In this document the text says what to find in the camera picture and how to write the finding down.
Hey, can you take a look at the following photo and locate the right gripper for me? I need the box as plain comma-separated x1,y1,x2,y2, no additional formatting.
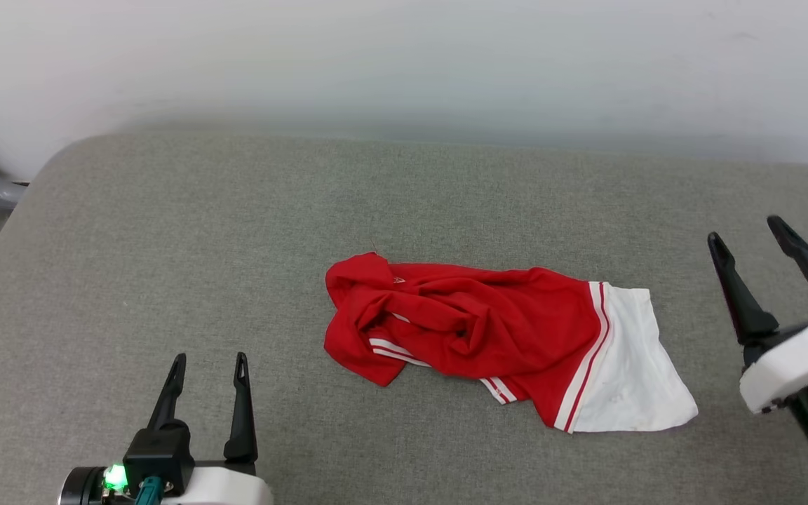
708,215,808,415

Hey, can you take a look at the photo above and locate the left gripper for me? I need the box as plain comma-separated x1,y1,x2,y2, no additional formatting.
59,352,274,505

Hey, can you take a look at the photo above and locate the red white basketball jersey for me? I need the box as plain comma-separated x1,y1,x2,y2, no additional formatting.
323,252,699,434

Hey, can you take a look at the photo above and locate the left teal cable connector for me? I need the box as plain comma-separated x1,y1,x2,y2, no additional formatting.
134,476,164,505

